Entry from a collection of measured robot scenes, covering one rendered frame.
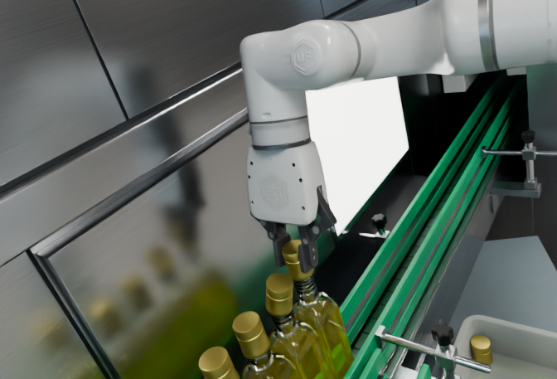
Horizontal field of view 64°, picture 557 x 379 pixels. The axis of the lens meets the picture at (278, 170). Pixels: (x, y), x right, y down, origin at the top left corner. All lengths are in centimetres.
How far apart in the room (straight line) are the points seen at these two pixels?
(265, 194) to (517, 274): 75
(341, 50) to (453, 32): 11
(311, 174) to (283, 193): 4
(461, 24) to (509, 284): 80
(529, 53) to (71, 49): 46
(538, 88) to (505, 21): 95
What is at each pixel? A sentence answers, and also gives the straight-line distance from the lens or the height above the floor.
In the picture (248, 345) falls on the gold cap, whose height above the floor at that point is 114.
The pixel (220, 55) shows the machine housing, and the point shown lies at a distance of 70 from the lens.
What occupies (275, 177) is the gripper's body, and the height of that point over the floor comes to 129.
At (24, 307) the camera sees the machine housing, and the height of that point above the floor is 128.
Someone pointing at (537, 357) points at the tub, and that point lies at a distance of 97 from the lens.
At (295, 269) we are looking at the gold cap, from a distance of 60.
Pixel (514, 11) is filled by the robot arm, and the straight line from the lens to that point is 43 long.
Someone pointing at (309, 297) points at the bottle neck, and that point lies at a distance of 64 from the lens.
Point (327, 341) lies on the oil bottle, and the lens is 67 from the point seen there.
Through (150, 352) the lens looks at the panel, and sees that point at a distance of 63.
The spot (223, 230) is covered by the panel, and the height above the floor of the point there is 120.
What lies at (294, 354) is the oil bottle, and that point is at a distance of 62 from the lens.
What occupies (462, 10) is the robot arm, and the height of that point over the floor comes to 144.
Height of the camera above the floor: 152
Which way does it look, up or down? 24 degrees down
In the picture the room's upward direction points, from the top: 17 degrees counter-clockwise
